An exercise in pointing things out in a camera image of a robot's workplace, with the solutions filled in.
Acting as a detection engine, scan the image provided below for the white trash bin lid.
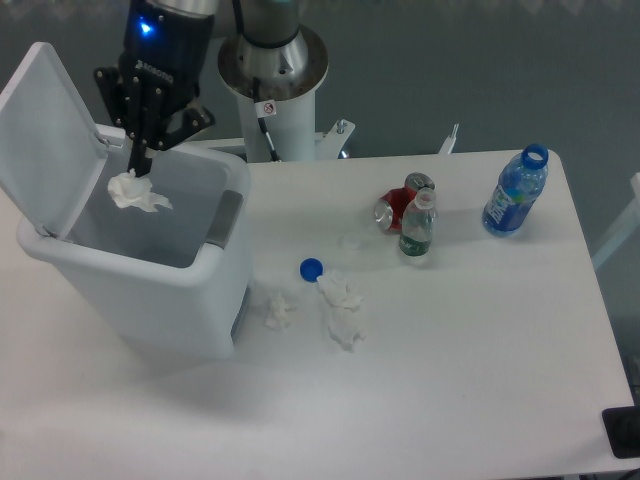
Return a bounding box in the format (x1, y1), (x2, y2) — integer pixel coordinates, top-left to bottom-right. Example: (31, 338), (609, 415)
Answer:
(1, 42), (126, 243)

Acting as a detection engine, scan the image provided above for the small white paper ball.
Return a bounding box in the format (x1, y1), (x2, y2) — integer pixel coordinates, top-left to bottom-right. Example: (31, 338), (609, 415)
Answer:
(264, 292), (297, 331)

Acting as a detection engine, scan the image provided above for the black cable on pedestal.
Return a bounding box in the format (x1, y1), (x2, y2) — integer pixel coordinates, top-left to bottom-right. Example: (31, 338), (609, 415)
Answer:
(252, 77), (281, 163)

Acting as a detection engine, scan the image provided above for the blue bottle cap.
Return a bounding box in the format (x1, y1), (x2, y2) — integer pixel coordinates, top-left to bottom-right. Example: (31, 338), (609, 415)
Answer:
(299, 257), (324, 283)

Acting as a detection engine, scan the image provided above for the clear green label bottle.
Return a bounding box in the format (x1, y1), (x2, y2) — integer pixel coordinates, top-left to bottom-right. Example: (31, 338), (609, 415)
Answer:
(398, 187), (437, 259)

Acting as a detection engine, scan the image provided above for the crushed red soda can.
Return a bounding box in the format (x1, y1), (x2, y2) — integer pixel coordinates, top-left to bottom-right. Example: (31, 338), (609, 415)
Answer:
(372, 172), (435, 232)

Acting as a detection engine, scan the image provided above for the white trash bin body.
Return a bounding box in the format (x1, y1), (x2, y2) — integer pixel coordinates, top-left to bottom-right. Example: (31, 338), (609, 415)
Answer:
(17, 126), (253, 359)

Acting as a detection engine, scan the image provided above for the white frame at right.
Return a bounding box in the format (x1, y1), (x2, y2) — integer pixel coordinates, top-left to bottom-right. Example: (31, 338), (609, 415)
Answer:
(591, 173), (639, 271)

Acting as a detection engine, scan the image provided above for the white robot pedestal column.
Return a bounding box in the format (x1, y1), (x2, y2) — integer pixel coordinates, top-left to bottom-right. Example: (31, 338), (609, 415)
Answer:
(236, 93), (316, 163)

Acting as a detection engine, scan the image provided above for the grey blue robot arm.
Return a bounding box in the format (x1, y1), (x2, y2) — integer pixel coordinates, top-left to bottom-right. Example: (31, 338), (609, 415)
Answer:
(94, 1), (328, 177)

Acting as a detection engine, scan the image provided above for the blue plastic drink bottle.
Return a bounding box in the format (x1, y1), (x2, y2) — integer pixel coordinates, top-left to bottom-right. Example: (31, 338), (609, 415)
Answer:
(482, 143), (549, 237)

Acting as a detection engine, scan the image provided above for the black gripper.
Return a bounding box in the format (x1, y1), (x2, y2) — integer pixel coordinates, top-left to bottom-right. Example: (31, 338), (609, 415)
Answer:
(94, 1), (216, 177)

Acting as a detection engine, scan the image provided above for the white pedestal base bracket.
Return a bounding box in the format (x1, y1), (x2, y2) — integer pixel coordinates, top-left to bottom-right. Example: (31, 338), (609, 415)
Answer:
(185, 119), (459, 161)

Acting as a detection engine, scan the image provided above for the black device at edge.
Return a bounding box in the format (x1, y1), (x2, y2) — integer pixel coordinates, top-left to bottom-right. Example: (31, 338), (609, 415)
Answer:
(602, 406), (639, 459)

